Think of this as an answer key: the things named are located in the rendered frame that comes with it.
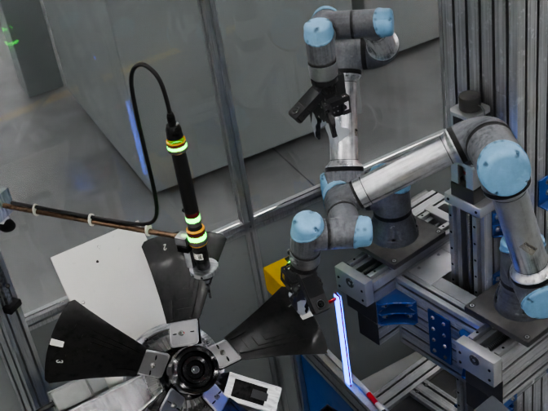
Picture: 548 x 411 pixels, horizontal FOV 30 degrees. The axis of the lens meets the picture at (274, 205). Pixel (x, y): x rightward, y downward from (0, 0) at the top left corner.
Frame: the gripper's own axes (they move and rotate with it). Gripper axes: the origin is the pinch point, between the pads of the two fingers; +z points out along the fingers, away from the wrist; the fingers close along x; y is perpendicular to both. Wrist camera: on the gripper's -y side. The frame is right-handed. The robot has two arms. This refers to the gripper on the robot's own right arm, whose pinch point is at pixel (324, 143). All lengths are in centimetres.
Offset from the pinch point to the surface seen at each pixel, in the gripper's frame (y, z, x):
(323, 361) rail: -16, 62, -13
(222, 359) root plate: -52, 30, -27
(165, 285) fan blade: -56, 15, -9
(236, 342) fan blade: -46, 29, -24
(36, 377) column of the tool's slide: -90, 58, 32
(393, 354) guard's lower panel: 44, 138, 45
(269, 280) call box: -19.5, 43.4, 8.9
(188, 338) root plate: -57, 23, -22
